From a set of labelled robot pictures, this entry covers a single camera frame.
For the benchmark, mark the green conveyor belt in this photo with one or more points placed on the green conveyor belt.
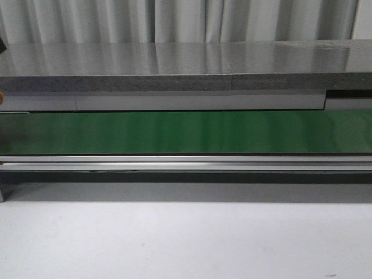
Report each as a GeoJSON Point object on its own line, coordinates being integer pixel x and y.
{"type": "Point", "coordinates": [292, 131]}

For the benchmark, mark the white curtain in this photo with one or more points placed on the white curtain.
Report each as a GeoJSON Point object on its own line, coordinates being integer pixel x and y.
{"type": "Point", "coordinates": [175, 21]}

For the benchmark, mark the aluminium conveyor frame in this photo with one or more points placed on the aluminium conveyor frame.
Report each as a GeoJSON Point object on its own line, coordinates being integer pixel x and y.
{"type": "Point", "coordinates": [193, 177]}

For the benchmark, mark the grey stone counter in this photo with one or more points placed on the grey stone counter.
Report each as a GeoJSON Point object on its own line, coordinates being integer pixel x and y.
{"type": "Point", "coordinates": [274, 75]}

